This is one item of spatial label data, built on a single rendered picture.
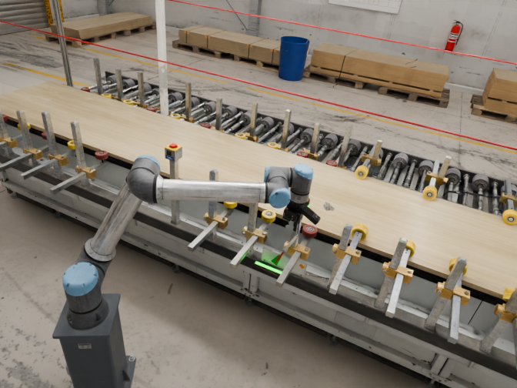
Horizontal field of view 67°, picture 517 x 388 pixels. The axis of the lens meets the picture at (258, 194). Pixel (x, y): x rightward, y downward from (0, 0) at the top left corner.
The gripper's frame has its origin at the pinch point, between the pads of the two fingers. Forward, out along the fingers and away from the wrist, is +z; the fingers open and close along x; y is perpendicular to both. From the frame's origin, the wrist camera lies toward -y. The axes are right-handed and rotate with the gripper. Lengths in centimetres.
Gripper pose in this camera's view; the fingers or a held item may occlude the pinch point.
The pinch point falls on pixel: (296, 233)
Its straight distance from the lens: 194.5
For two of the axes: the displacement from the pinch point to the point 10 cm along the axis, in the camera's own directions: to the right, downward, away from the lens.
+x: -4.4, 4.6, -7.7
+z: -1.0, 8.3, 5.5
